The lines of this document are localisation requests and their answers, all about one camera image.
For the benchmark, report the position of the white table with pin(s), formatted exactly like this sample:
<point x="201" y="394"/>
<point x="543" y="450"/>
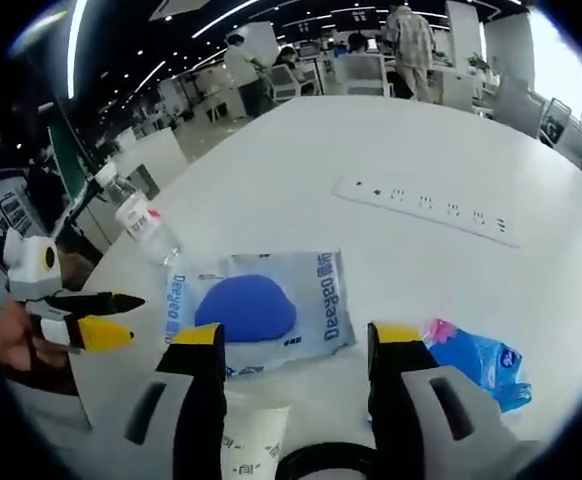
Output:
<point x="371" y="145"/>

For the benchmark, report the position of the ceiling air vent panel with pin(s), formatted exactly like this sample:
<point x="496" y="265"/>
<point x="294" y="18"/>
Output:
<point x="181" y="7"/>

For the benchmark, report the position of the blue tissue pack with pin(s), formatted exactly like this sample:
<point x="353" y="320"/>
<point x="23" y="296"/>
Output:
<point x="481" y="362"/>

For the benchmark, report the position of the wet wipes pack blue lid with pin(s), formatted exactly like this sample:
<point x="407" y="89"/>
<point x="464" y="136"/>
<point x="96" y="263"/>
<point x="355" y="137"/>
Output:
<point x="291" y="280"/>

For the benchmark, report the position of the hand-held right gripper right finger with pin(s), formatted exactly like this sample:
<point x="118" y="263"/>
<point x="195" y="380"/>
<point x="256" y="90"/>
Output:
<point x="396" y="390"/>

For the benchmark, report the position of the white paper cup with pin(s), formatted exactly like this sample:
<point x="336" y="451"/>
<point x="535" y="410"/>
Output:
<point x="253" y="440"/>

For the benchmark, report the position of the white office chair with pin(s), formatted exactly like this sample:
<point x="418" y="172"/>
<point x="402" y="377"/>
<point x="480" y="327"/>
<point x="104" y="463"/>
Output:
<point x="366" y="75"/>
<point x="566" y="130"/>

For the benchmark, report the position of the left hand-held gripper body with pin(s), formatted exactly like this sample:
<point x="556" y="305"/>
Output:
<point x="28" y="270"/>

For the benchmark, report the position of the clear water bottle red label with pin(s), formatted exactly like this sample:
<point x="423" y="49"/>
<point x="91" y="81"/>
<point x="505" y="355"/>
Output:
<point x="138" y="220"/>

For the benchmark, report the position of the white table power strip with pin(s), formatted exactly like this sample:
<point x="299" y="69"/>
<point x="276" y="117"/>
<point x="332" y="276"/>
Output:
<point x="421" y="207"/>

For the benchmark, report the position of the green board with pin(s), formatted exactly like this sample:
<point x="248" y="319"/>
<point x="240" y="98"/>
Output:
<point x="68" y="150"/>

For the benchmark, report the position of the potted green plant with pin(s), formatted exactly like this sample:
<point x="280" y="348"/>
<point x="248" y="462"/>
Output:
<point x="477" y="62"/>

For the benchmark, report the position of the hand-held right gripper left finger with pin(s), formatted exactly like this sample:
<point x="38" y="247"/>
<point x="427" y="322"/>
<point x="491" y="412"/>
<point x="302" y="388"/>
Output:
<point x="198" y="400"/>

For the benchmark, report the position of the person's left hand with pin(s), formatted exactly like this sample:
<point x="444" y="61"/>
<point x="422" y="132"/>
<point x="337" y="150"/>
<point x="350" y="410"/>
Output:
<point x="11" y="340"/>

